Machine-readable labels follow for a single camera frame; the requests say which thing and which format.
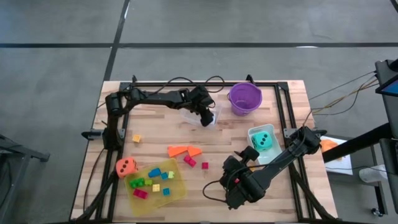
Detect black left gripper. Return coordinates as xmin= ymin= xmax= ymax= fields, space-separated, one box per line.
xmin=182 ymin=85 xmax=216 ymax=128

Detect clear plastic container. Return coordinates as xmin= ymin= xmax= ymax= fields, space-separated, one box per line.
xmin=180 ymin=96 xmax=223 ymax=130

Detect bright green toy brick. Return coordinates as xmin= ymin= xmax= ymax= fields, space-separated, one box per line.
xmin=129 ymin=177 xmax=146 ymax=189

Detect purple monster-face bucket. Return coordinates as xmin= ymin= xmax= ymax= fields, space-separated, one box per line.
xmin=228 ymin=82 xmax=264 ymax=117

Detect red two-stud toy brick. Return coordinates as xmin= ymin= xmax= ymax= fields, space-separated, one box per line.
xmin=183 ymin=154 xmax=198 ymax=168

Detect black monitor with blue screen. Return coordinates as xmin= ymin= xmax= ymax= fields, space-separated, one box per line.
xmin=374 ymin=58 xmax=398 ymax=139

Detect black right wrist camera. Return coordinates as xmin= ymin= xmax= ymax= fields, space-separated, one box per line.
xmin=234 ymin=145 xmax=261 ymax=163

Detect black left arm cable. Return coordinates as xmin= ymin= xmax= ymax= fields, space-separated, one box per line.
xmin=154 ymin=75 xmax=226 ymax=95

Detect orange foam dice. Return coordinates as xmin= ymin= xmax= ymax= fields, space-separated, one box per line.
xmin=115 ymin=156 xmax=139 ymax=179

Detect orange rounded toy block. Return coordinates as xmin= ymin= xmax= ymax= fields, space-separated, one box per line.
xmin=187 ymin=145 xmax=203 ymax=157

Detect black metal beam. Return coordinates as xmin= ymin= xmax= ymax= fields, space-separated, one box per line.
xmin=322 ymin=123 xmax=398 ymax=164

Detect orange flat foam shapes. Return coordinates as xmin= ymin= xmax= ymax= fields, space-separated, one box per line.
xmin=167 ymin=145 xmax=189 ymax=158

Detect orange object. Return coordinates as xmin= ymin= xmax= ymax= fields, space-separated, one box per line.
xmin=320 ymin=139 xmax=343 ymax=160

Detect white paper sheet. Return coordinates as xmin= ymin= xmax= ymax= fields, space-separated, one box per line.
xmin=319 ymin=136 xmax=354 ymax=176

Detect black aluminium rig frame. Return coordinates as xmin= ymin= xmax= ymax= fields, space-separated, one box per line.
xmin=70 ymin=74 xmax=340 ymax=224

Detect teal foam dice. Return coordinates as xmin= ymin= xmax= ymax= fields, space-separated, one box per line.
xmin=251 ymin=130 xmax=273 ymax=153

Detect black metal stand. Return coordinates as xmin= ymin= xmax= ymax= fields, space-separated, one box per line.
xmin=0 ymin=133 xmax=50 ymax=224

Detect yellow translucent plastic bin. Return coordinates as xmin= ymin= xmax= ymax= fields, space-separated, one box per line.
xmin=123 ymin=157 xmax=188 ymax=218

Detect white plastic bin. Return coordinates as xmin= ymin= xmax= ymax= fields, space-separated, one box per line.
xmin=247 ymin=123 xmax=284 ymax=166

